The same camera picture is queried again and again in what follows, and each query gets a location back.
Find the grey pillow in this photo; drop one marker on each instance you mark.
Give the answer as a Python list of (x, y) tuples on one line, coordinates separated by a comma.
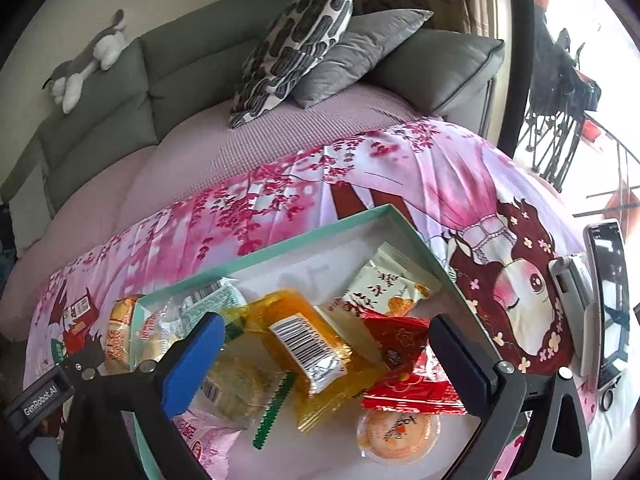
[(360, 50)]

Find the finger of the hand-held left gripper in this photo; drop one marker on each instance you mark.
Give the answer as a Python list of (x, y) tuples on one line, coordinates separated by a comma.
[(82, 358)]

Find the cream packet with orange print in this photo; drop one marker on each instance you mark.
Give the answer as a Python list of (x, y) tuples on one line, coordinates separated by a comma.
[(385, 280)]

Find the phone on white holder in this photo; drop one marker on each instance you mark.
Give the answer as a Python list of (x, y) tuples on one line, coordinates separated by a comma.
[(570, 280)]

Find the orange red packet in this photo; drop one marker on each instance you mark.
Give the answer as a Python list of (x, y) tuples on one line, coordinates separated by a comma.
[(75, 336)]

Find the brown snack packet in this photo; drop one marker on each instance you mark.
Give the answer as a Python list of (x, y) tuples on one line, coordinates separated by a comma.
[(80, 307)]

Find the black and white patterned pillow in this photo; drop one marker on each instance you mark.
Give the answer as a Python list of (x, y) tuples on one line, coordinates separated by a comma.
[(290, 50)]

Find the white bun packet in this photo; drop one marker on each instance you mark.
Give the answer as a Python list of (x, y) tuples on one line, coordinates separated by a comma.
[(155, 330)]

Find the black folding chair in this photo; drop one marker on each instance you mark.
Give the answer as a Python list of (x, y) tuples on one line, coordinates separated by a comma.
[(555, 90)]

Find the orange yellow packet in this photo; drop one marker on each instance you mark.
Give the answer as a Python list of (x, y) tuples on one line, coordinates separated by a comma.
[(280, 320)]

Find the printed blanket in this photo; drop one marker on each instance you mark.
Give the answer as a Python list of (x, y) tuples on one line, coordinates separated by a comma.
[(400, 170)]

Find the small green packet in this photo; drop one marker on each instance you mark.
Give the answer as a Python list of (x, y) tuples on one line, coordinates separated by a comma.
[(215, 300)]

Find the clear green cake packet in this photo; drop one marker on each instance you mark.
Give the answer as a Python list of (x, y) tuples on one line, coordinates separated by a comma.
[(235, 380)]

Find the black window frame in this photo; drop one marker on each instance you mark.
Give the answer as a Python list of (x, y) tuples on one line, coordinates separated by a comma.
[(517, 60)]

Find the purple snack packet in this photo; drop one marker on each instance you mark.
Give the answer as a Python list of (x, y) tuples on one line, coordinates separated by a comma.
[(210, 440)]

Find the dark green packet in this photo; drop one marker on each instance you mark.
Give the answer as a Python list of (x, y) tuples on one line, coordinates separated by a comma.
[(57, 350)]

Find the orange jelly cup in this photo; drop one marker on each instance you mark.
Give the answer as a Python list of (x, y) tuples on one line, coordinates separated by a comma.
[(395, 432)]

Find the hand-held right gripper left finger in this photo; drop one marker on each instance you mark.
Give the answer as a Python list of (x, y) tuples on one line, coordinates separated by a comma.
[(195, 360)]

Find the red flower print packet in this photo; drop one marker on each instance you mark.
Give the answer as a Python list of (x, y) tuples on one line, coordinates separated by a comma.
[(395, 340), (415, 392)]

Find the pink textured bedspread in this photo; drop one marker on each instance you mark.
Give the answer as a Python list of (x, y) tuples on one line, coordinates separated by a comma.
[(200, 160)]

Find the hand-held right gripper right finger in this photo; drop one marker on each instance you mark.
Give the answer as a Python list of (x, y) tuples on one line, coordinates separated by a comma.
[(460, 360)]

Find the grey and white plush toy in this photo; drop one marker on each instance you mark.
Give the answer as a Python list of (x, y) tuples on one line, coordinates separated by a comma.
[(75, 70)]

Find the grey sofa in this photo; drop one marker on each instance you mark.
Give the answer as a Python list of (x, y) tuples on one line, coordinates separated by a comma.
[(100, 125)]

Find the teal cardboard box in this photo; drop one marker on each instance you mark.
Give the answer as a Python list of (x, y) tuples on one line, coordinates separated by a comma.
[(320, 255)]

